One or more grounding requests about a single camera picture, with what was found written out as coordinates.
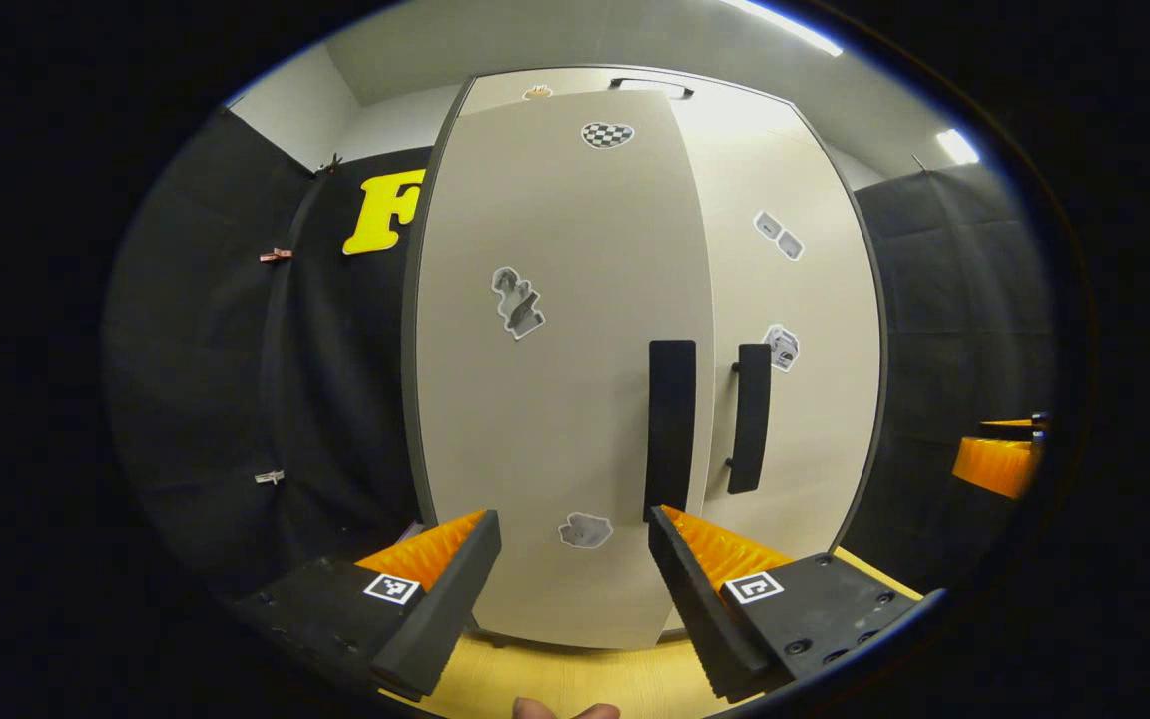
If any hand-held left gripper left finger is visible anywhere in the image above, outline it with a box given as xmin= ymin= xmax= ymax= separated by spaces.
xmin=236 ymin=509 xmax=503 ymax=702

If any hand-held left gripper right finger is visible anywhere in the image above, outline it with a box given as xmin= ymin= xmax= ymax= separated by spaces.
xmin=647 ymin=504 xmax=945 ymax=703

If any white cabinet door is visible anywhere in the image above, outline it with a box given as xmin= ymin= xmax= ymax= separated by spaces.
xmin=670 ymin=95 xmax=883 ymax=635
xmin=415 ymin=90 xmax=716 ymax=650

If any white cabinet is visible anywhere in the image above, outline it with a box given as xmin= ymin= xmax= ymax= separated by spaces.
xmin=400 ymin=65 xmax=887 ymax=650

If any white cabinet drawer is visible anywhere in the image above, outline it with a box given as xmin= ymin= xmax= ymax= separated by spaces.
xmin=460 ymin=68 xmax=796 ymax=113

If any black backdrop cloth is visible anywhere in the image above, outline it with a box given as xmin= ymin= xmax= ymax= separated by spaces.
xmin=106 ymin=105 xmax=431 ymax=600
xmin=840 ymin=165 xmax=1060 ymax=595

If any long ceiling light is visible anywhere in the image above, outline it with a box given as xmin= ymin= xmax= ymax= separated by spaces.
xmin=725 ymin=0 xmax=844 ymax=58

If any black left door handle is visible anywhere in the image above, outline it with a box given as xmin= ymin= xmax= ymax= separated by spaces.
xmin=644 ymin=340 xmax=697 ymax=523

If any black door handle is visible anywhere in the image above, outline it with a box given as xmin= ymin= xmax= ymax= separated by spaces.
xmin=725 ymin=344 xmax=773 ymax=496
xmin=644 ymin=340 xmax=697 ymax=523

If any black right door handle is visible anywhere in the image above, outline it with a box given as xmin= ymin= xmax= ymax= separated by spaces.
xmin=725 ymin=344 xmax=773 ymax=496

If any black drawer handle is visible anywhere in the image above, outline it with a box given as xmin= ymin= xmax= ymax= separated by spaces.
xmin=610 ymin=78 xmax=694 ymax=100

